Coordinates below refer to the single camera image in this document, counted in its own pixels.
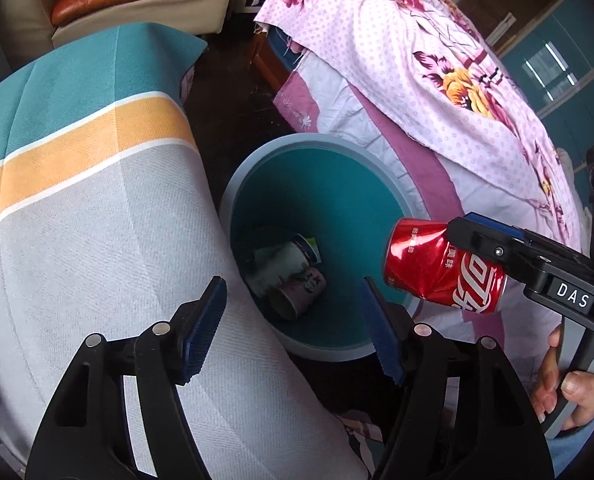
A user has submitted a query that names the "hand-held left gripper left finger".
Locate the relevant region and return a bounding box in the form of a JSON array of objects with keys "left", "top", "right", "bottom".
[{"left": 24, "top": 275, "right": 228, "bottom": 480}]

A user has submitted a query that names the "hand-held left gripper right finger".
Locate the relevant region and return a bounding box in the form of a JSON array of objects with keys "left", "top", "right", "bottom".
[{"left": 362, "top": 276, "right": 555, "bottom": 480}]

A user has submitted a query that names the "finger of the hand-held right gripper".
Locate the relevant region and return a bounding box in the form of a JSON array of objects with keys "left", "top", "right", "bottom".
[
  {"left": 444, "top": 216, "right": 528, "bottom": 283},
  {"left": 464, "top": 212, "right": 526, "bottom": 241}
]

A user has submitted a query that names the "red soda can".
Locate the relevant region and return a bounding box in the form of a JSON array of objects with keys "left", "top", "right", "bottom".
[{"left": 383, "top": 217, "right": 508, "bottom": 317}]

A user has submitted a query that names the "teal round trash bin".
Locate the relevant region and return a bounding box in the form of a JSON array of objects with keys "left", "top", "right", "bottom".
[{"left": 218, "top": 132, "right": 430, "bottom": 363}]

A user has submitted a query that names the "person's right forearm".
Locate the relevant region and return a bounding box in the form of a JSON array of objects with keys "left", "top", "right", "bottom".
[{"left": 547, "top": 422, "right": 594, "bottom": 479}]

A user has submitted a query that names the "person's right hand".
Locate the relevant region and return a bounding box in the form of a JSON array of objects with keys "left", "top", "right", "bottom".
[{"left": 531, "top": 327, "right": 594, "bottom": 432}]

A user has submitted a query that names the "pink patterned paper cup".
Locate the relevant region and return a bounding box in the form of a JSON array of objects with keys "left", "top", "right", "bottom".
[{"left": 268, "top": 266, "right": 328, "bottom": 322}]

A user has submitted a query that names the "patterned cloth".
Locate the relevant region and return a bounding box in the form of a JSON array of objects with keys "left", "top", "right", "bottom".
[{"left": 338, "top": 409, "right": 387, "bottom": 458}]

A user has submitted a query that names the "pink white quilt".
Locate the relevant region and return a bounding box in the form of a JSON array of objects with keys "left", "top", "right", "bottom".
[{"left": 272, "top": 52, "right": 594, "bottom": 361}]

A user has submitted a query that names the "striped teal orange grey tablecloth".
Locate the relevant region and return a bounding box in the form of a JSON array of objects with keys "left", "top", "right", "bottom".
[{"left": 0, "top": 22, "right": 373, "bottom": 480}]

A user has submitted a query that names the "teal wardrobe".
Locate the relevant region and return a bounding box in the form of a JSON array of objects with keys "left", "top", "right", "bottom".
[{"left": 499, "top": 0, "right": 594, "bottom": 133}]

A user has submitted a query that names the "pink floral blanket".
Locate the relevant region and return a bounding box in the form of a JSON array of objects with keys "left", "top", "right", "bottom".
[{"left": 253, "top": 0, "right": 585, "bottom": 256}]

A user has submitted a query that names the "beige sofa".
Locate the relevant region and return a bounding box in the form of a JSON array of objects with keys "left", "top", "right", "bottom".
[{"left": 0, "top": 0, "right": 235, "bottom": 57}]

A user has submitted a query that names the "wooden bed frame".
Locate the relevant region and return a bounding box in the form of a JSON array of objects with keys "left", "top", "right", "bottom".
[{"left": 249, "top": 34, "right": 299, "bottom": 92}]

